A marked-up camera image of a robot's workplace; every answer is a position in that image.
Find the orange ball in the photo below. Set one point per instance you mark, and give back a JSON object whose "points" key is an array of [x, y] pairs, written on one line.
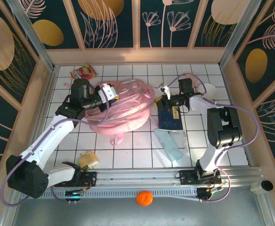
{"points": [[144, 198]]}

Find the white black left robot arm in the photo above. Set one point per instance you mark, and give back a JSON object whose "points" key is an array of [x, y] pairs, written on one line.
{"points": [[45, 139]]}

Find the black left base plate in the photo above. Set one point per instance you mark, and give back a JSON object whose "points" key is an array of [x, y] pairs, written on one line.
{"points": [[90, 179]]}

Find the light blue pencil case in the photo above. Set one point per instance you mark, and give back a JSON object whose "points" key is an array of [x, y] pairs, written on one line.
{"points": [[169, 146]]}

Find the pale yellow foam toy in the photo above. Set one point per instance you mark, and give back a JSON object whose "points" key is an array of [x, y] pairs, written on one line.
{"points": [[88, 160]]}

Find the black controller board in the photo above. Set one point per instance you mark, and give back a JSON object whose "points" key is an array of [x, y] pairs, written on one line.
{"points": [[205, 194], [73, 195]]}

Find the pink backpack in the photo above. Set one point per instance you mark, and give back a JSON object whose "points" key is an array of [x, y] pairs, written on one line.
{"points": [[128, 110]]}

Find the red snack packet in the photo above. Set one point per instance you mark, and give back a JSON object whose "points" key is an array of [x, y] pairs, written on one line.
{"points": [[84, 71]]}

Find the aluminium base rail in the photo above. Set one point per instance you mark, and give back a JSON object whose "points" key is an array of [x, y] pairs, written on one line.
{"points": [[139, 176]]}

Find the white orange bowl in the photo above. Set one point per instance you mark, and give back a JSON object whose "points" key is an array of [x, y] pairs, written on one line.
{"points": [[210, 90]]}

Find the aluminium frame post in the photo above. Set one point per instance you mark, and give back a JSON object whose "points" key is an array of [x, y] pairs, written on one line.
{"points": [[238, 35], [35, 40]]}

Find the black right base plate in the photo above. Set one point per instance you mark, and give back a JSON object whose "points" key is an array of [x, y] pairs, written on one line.
{"points": [[186, 177]]}

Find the white box with black knob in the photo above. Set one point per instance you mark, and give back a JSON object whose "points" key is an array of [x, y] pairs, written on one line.
{"points": [[261, 186]]}

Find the dark blue book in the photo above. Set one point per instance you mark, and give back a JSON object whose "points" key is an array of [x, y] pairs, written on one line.
{"points": [[169, 122]]}

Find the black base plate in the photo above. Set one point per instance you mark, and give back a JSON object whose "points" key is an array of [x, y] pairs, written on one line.
{"points": [[90, 179], [186, 177]]}

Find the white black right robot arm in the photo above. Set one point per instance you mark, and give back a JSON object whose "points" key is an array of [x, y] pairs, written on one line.
{"points": [[224, 131]]}

